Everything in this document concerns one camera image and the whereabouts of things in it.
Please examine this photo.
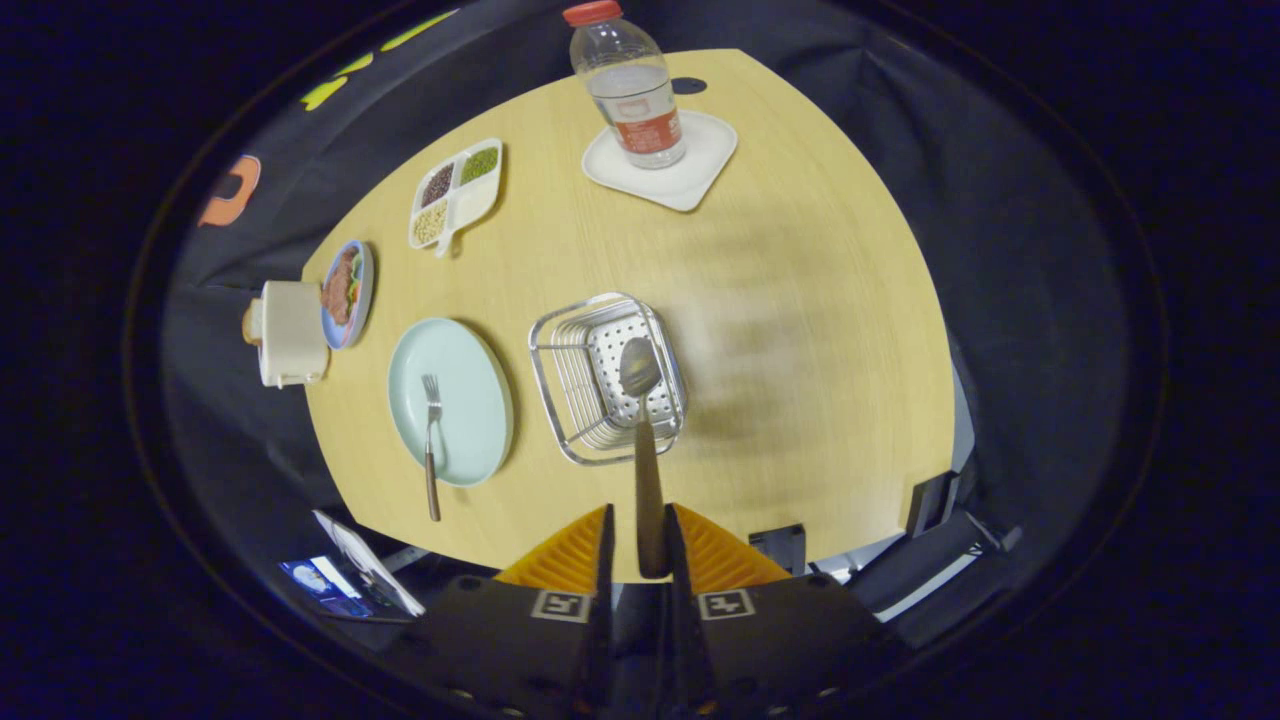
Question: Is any clear plastic water bottle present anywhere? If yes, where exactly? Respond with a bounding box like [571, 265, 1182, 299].
[562, 0, 688, 170]

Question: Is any blue rimmed plate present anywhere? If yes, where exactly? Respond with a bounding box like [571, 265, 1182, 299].
[320, 239, 375, 351]

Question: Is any metal wire drainer basket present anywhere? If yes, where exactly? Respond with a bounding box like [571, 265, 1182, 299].
[528, 292, 689, 467]

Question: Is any cream toaster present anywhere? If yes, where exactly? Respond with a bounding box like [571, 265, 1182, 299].
[249, 281, 330, 389]

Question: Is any metal fork with wooden handle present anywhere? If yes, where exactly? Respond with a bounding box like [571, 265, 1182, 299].
[421, 374, 444, 523]

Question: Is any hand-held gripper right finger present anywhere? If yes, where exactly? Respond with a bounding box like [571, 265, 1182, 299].
[665, 502, 909, 720]

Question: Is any white square coaster tray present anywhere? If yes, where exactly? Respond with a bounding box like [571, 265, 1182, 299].
[582, 109, 739, 213]

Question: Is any white flat panel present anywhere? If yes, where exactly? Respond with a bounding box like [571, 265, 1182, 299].
[313, 510, 426, 617]

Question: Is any meat and vegetable food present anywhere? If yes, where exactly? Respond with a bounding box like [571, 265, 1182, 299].
[322, 247, 363, 326]

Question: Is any black office chair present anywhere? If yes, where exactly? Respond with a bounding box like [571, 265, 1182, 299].
[748, 470, 1026, 641]

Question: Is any pale green round plate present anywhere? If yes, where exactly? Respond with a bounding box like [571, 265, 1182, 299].
[387, 317, 515, 488]

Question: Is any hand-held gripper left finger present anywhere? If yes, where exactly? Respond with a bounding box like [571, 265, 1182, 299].
[395, 504, 616, 720]

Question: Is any metal spoon with wooden handle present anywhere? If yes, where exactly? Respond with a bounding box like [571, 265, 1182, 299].
[618, 336, 673, 580]

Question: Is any lit display screen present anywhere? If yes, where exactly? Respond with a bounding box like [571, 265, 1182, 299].
[280, 557, 373, 617]

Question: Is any white divided dish of beans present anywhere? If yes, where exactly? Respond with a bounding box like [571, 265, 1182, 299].
[408, 138, 504, 258]

